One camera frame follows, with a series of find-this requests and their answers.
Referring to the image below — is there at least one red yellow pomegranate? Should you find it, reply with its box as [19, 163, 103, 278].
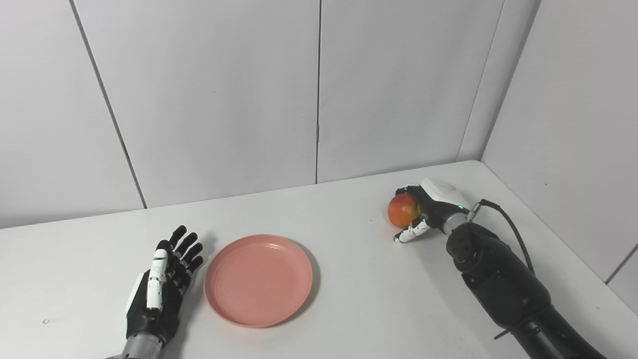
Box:
[387, 193, 422, 228]

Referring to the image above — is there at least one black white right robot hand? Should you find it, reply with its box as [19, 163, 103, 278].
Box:
[393, 178, 472, 243]

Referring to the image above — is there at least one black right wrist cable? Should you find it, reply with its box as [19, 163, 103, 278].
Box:
[468, 198, 536, 276]

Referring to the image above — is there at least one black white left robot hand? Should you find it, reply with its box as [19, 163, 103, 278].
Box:
[126, 225, 204, 347]

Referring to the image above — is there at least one pink round plate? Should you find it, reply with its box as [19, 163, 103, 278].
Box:
[204, 235, 314, 328]

